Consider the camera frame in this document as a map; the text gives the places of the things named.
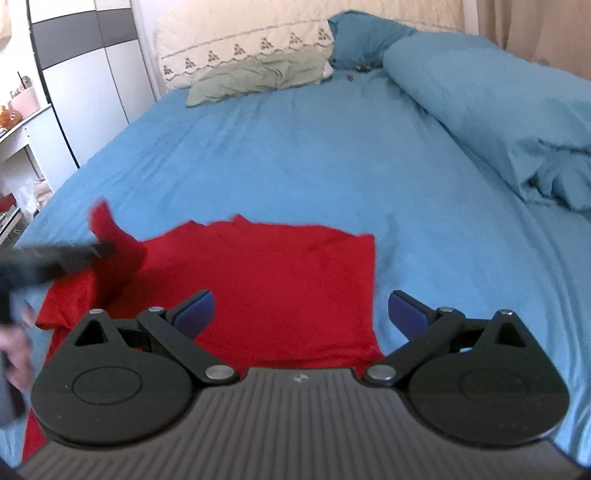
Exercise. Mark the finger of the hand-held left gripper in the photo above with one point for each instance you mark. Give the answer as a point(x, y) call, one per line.
point(55, 258)

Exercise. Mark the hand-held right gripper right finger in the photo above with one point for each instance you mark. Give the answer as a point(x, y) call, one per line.
point(405, 314)

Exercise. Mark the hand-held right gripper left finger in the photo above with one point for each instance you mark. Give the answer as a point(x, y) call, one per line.
point(199, 314)

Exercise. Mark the red shirt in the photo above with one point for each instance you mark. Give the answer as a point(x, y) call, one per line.
point(286, 286)

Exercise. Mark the person's left hand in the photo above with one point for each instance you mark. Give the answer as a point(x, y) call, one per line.
point(19, 362)

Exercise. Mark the white shelf unit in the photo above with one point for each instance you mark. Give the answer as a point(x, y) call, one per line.
point(18, 147)

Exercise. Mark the orange toy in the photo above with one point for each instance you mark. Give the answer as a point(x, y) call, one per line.
point(9, 117)

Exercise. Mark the pink storage box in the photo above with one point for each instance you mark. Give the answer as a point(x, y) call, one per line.
point(25, 100)

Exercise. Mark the blue bed sheet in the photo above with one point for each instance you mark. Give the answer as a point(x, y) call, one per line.
point(300, 157)

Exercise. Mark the white and grey wardrobe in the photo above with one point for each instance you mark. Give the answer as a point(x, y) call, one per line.
point(92, 74)

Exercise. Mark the blue rolled duvet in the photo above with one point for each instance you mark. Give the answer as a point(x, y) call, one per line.
point(489, 101)

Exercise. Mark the green pillow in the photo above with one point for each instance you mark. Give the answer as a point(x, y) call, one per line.
point(251, 78)

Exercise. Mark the cream embroidered pillow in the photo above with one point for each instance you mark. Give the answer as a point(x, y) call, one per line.
point(221, 41)

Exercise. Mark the blue pillow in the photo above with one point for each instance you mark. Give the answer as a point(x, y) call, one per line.
point(362, 40)

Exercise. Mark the beige curtain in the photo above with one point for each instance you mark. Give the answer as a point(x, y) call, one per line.
point(531, 27)

